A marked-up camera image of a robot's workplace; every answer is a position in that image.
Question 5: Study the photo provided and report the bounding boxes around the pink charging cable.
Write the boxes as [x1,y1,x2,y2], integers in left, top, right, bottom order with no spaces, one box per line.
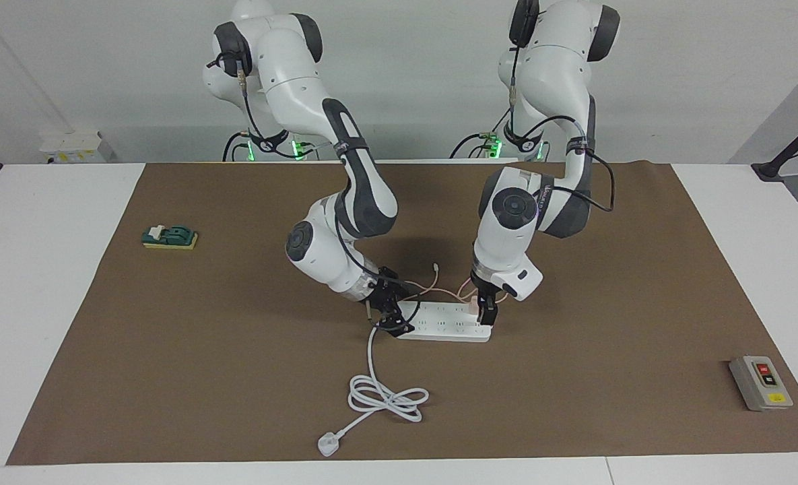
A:
[402,263,508,304]

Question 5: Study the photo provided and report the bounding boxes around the white power strip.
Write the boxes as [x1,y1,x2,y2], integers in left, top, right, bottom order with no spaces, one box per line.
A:
[399,300,493,343]

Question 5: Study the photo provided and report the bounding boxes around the brown table mat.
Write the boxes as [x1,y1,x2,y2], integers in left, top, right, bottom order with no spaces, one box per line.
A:
[6,160,798,465]

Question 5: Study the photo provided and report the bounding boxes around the grey push button box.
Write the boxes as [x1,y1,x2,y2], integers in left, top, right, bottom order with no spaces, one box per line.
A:
[729,356,794,412]

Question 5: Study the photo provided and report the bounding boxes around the white box yellow labels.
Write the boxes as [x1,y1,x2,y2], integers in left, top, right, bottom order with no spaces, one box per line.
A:
[40,130,120,164]

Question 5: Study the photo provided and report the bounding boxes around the white power cord with plug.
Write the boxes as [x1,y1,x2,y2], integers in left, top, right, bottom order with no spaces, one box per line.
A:
[318,322,430,457]

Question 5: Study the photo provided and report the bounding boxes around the black base cable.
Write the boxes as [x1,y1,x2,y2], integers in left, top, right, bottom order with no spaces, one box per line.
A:
[222,130,251,162]
[449,101,514,160]

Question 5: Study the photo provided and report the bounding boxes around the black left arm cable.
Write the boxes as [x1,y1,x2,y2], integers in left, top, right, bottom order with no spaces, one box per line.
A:
[510,40,616,213]

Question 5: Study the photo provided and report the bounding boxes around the green knife switch yellow base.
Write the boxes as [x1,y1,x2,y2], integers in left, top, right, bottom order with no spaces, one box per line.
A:
[142,224,199,251]

